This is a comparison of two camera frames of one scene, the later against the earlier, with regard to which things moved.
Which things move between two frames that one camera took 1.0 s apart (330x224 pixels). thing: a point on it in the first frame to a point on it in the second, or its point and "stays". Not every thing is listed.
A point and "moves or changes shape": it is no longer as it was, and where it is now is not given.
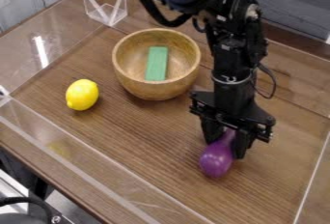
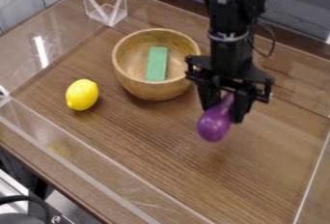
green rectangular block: [157, 63] stays
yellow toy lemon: [82, 95] stays
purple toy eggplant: [217, 156] moves or changes shape
